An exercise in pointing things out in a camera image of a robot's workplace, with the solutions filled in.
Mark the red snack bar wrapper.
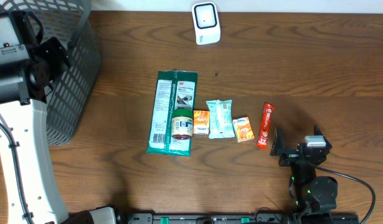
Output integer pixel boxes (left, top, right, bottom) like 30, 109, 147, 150
257, 103, 275, 149

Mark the orange tissue pack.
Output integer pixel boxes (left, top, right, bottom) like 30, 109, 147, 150
193, 110, 210, 134
232, 116, 255, 142

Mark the mint green wipes packet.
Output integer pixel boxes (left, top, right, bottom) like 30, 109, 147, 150
206, 100, 235, 139

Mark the green lid glass jar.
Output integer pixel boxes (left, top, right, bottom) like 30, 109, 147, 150
171, 109, 194, 140

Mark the green 3M gloves package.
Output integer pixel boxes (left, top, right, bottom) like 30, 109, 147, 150
146, 70, 198, 157

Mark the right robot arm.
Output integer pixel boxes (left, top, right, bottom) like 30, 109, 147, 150
270, 126, 338, 223

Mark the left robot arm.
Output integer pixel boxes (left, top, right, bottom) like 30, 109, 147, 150
0, 11, 120, 223

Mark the white barcode scanner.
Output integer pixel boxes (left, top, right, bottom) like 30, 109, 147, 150
191, 1, 221, 45

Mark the grey plastic mesh basket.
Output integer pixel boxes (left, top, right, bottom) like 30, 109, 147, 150
0, 0, 102, 146

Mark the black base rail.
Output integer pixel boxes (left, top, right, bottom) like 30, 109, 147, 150
126, 213, 359, 224

